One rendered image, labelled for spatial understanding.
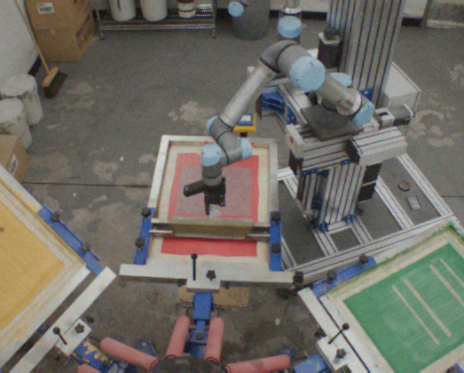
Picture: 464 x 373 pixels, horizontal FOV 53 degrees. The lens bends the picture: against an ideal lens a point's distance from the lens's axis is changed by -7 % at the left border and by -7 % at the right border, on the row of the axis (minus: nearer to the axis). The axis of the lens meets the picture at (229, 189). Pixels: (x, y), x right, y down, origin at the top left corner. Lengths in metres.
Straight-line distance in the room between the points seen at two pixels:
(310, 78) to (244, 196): 0.80
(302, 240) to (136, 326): 1.14
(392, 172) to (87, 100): 2.70
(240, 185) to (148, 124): 1.96
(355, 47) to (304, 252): 1.34
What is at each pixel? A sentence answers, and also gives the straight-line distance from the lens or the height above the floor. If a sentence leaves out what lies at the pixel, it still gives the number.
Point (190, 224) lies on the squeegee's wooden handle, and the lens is 2.08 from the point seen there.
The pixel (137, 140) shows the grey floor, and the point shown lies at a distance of 4.05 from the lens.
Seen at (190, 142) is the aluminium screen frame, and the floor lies 0.98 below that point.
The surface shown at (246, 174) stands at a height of 0.95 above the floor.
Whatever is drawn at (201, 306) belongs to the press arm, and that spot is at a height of 1.04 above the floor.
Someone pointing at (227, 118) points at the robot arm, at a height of 1.49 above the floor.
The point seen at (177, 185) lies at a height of 0.95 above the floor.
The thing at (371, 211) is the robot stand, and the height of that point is 0.21.
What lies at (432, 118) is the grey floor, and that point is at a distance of 4.56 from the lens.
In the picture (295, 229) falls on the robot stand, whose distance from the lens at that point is 3.14.
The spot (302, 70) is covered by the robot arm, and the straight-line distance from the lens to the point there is 1.68.
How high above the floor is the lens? 2.70
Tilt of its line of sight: 48 degrees down
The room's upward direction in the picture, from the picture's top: 1 degrees counter-clockwise
